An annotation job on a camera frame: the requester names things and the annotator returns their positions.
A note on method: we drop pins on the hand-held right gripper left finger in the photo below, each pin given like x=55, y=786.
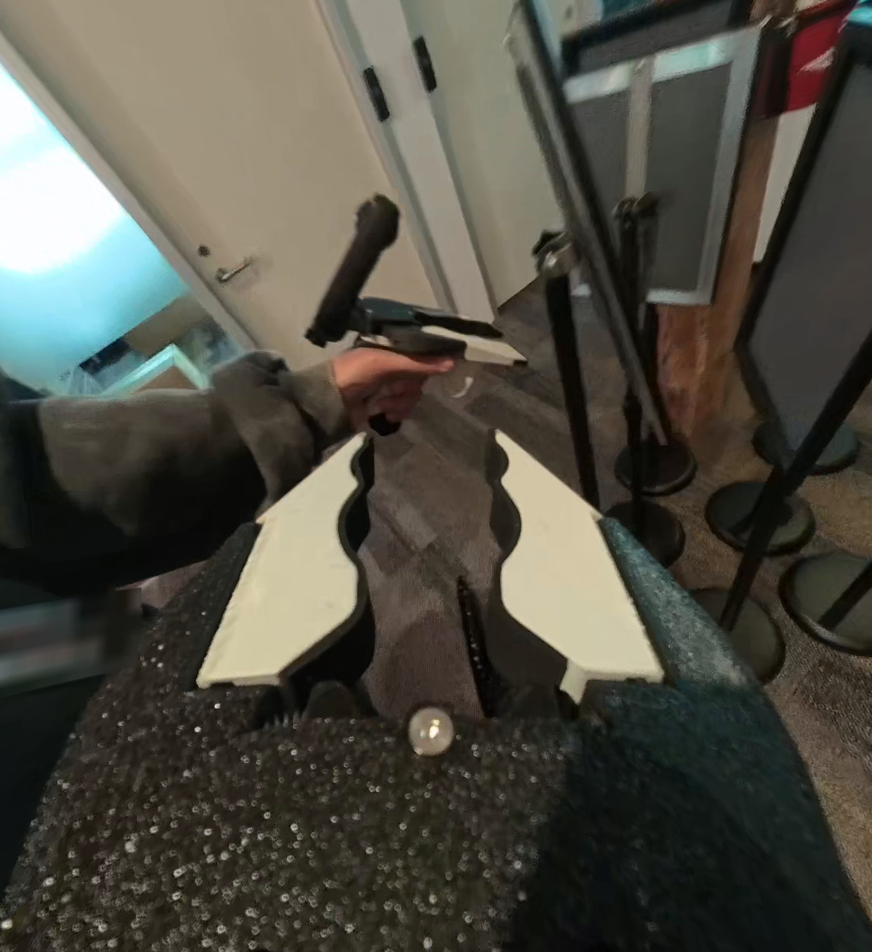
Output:
x=287, y=595

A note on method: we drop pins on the cardboard box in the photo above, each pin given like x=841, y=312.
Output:
x=161, y=349

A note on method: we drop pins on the cluster of black round-base stands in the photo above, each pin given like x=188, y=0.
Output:
x=760, y=520

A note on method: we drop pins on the white door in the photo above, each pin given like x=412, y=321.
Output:
x=257, y=149

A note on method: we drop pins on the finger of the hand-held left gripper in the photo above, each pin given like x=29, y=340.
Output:
x=466, y=325
x=492, y=353

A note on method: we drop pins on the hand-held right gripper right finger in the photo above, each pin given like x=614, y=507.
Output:
x=577, y=595

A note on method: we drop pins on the person's left hand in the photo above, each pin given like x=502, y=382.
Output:
x=376, y=379

